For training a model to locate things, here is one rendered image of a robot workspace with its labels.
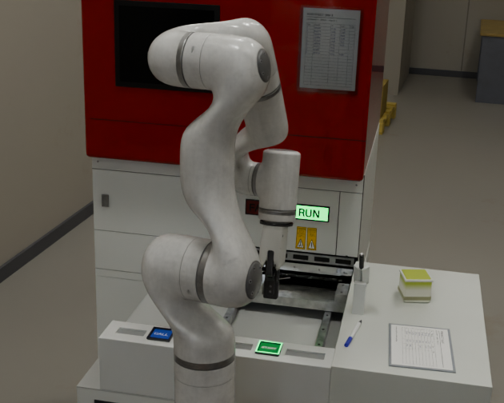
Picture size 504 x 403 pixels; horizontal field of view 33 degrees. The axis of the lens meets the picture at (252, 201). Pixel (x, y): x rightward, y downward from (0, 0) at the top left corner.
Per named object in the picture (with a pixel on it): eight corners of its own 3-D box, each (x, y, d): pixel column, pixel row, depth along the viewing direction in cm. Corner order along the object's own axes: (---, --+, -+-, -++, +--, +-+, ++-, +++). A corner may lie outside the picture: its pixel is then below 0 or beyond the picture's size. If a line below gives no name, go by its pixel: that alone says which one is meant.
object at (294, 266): (207, 280, 259) (208, 251, 256) (351, 297, 251) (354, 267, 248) (206, 282, 258) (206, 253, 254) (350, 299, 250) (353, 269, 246)
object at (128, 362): (113, 369, 212) (111, 319, 208) (331, 400, 202) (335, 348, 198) (98, 389, 204) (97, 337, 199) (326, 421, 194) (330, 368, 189)
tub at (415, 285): (396, 291, 228) (398, 268, 225) (424, 291, 228) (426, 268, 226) (402, 303, 221) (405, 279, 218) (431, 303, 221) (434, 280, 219)
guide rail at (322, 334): (327, 306, 251) (328, 297, 250) (334, 307, 250) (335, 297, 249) (303, 394, 204) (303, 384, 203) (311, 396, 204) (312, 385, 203)
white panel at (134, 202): (98, 272, 269) (94, 150, 256) (354, 302, 254) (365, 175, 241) (94, 276, 266) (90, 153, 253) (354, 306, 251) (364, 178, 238)
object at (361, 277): (351, 304, 219) (355, 257, 215) (366, 305, 219) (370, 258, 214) (349, 314, 214) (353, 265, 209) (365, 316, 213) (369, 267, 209)
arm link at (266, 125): (198, 93, 171) (228, 201, 192) (271, 99, 165) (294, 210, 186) (214, 68, 177) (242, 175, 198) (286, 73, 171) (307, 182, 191)
